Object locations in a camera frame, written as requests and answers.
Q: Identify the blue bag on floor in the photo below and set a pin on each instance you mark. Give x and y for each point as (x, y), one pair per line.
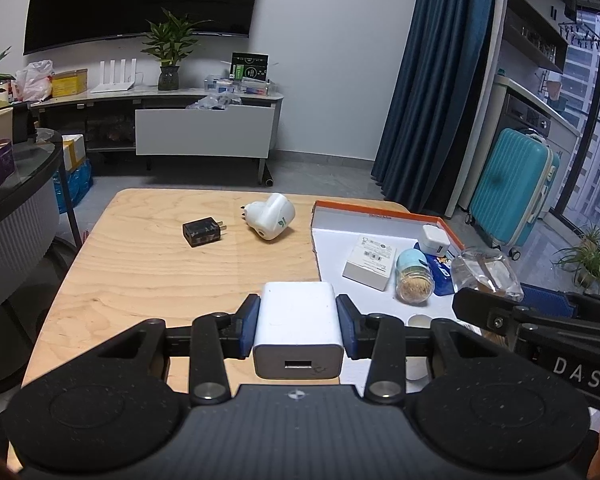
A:
(79, 182)

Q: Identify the orange-rimmed white box lid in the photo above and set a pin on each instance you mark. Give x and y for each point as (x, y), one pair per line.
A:
(335, 229)

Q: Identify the black das left gripper right finger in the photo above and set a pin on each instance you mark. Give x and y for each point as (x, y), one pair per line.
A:
(567, 347)

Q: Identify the dark round glass table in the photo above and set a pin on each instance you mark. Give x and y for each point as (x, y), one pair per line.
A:
(29, 218)

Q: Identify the black USB charger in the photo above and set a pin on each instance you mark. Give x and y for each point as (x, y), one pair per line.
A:
(203, 231)

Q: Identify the clear plastic case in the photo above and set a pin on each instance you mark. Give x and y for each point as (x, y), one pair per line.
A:
(486, 270)

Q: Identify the washing machine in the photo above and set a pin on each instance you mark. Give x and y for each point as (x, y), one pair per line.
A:
(519, 115)

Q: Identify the white four-antenna router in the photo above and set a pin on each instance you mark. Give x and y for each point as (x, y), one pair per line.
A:
(115, 76)

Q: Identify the toothpick jar teal lid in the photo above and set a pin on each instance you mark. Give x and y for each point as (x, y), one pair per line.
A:
(414, 281)

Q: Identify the potted bamboo in dark vase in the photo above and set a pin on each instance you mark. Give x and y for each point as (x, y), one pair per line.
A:
(170, 42)

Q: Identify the white USB charger block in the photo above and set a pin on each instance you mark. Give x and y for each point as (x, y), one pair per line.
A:
(298, 333)

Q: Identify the teal hard-shell suitcase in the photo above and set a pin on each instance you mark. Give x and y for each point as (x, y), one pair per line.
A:
(512, 189)

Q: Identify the cardboard box yellow tape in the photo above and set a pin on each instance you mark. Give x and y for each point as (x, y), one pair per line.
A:
(74, 150)

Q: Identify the white plug-in device leaf logo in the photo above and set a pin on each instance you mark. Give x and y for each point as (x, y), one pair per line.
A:
(269, 218)

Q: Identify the white flat product box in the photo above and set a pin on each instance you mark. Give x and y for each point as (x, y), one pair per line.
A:
(370, 263)

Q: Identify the small white folding-plug charger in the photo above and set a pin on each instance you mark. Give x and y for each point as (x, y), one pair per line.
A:
(433, 241)

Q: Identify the black green display card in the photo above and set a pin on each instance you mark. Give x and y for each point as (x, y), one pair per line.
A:
(249, 65)

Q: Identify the spider plant on floor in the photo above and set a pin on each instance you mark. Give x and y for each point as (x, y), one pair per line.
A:
(583, 260)

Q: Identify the dark blue curtain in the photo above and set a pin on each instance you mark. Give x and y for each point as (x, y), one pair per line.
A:
(434, 103)

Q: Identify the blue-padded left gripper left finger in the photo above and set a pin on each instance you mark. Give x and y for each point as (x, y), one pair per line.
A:
(246, 319)

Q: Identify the white TV cabinet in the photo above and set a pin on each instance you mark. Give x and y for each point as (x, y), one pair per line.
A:
(148, 122)

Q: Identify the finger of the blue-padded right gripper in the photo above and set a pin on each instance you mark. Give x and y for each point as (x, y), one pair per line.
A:
(349, 321)

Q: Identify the white plastic bag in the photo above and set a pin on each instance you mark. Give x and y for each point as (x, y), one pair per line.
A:
(34, 82)

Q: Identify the yellow box on cabinet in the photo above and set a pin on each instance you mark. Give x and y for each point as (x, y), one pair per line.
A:
(69, 83)

